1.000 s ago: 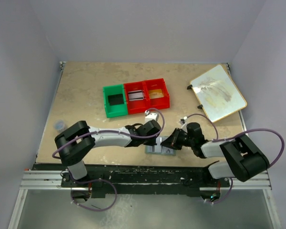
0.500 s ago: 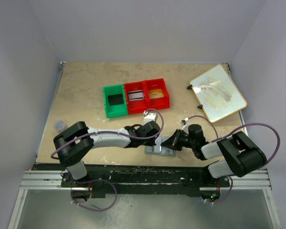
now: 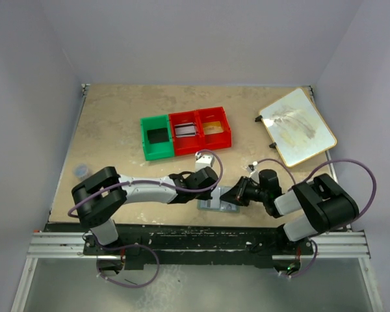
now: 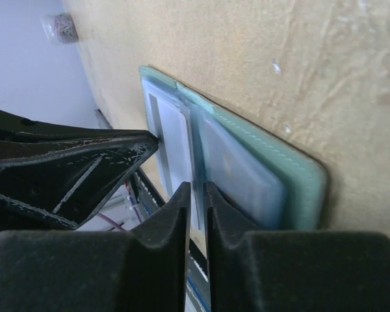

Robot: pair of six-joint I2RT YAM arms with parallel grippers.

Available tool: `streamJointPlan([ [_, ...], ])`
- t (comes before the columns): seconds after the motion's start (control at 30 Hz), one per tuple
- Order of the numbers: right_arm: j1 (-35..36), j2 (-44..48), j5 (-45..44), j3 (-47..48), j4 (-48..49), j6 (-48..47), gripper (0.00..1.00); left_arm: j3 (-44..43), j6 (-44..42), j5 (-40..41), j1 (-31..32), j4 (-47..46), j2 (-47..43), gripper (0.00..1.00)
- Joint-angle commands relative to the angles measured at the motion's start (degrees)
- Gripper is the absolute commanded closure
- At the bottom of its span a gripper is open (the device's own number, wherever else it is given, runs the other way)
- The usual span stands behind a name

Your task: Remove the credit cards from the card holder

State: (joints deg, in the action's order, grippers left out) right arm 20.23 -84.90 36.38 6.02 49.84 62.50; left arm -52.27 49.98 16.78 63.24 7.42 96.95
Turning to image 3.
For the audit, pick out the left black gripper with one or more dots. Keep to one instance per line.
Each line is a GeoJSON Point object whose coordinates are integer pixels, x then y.
{"type": "Point", "coordinates": [207, 194]}

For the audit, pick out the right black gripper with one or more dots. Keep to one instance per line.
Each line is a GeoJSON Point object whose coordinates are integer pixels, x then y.
{"type": "Point", "coordinates": [241, 189]}

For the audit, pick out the green card holder wallet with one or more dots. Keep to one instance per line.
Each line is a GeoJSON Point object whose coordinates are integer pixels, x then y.
{"type": "Point", "coordinates": [216, 204]}

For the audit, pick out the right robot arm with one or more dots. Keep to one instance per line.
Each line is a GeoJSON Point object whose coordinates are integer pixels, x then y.
{"type": "Point", "coordinates": [325, 205]}

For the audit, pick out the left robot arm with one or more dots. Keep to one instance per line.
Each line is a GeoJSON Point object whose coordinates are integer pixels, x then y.
{"type": "Point", "coordinates": [98, 197]}

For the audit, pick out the orange credit card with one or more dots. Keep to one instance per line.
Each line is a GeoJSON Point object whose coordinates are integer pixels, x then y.
{"type": "Point", "coordinates": [212, 128]}

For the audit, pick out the white striped card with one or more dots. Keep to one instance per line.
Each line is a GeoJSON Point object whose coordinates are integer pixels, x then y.
{"type": "Point", "coordinates": [185, 130]}

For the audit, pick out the black card in green bin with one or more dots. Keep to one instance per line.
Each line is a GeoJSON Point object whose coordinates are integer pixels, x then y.
{"type": "Point", "coordinates": [159, 135]}

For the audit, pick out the middle red plastic bin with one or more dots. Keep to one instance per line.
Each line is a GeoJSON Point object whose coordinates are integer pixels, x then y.
{"type": "Point", "coordinates": [186, 145]}

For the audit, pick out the red plastic bin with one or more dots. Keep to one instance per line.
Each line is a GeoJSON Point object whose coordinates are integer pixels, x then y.
{"type": "Point", "coordinates": [217, 141]}
{"type": "Point", "coordinates": [186, 145]}

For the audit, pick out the right red plastic bin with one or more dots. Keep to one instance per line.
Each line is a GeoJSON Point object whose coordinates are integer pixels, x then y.
{"type": "Point", "coordinates": [217, 141]}

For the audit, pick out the green plastic bin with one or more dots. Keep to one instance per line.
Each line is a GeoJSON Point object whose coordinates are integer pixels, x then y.
{"type": "Point", "coordinates": [153, 152]}

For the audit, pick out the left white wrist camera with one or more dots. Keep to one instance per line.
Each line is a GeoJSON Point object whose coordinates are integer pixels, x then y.
{"type": "Point", "coordinates": [203, 161]}

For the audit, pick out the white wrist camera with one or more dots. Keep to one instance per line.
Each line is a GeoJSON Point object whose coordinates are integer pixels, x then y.
{"type": "Point", "coordinates": [251, 168]}
{"type": "Point", "coordinates": [203, 161]}

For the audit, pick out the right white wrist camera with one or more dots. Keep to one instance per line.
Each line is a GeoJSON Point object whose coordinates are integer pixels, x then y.
{"type": "Point", "coordinates": [251, 168]}

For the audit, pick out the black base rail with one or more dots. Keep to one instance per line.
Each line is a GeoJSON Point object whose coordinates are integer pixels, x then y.
{"type": "Point", "coordinates": [260, 247]}

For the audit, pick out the whiteboard with wooden frame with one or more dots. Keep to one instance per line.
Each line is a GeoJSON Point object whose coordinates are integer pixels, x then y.
{"type": "Point", "coordinates": [296, 128]}

